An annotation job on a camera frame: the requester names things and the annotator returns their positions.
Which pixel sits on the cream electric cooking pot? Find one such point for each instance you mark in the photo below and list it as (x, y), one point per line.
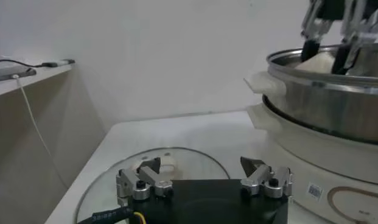
(313, 158)

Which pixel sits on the round glass pot lid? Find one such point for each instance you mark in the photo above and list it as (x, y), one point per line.
(201, 167)

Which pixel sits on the stainless steel steamer basket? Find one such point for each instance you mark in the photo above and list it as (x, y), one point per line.
(328, 106)

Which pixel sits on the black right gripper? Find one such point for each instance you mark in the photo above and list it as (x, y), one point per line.
(331, 9)

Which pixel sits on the dark smartphone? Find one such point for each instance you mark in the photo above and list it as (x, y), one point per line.
(12, 73)

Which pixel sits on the white steamed baozi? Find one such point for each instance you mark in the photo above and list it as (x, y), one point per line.
(319, 64)

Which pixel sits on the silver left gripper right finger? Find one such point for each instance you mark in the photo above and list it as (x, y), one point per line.
(261, 176)

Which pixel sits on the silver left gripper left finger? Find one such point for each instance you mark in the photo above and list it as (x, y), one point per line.
(152, 179)

